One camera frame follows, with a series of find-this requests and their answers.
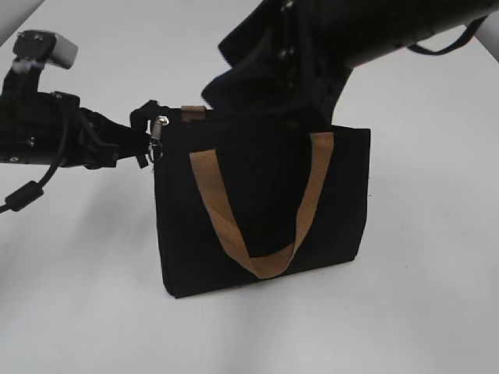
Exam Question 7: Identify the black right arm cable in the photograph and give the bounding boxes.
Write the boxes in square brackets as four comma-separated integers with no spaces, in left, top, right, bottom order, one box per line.
[407,17,487,55]

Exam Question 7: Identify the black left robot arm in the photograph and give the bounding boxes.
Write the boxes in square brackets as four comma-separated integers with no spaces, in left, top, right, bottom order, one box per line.
[1,68,168,170]

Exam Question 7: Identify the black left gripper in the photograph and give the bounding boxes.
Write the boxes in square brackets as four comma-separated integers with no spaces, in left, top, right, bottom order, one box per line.
[52,91,169,170]

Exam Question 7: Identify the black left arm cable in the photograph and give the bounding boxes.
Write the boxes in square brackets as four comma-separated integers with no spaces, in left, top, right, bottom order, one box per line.
[0,97,75,214]

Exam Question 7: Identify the black tote bag tan handles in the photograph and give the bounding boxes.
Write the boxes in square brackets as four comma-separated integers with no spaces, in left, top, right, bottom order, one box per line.
[153,107,371,298]

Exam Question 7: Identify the silver zipper pull clasp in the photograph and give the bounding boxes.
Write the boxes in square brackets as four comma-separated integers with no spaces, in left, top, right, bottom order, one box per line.
[148,115,169,164]

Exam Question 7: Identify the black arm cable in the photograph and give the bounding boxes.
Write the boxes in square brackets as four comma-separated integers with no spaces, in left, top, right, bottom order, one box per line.
[407,17,487,55]
[0,97,75,214]

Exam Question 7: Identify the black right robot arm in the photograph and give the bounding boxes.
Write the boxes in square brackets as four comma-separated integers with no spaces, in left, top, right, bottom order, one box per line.
[202,1,498,129]

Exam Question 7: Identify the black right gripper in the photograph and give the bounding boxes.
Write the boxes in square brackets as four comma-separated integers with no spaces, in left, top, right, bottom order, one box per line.
[201,1,351,127]

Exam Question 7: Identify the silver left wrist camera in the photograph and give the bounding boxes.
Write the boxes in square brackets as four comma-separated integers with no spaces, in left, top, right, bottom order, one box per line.
[11,30,79,71]

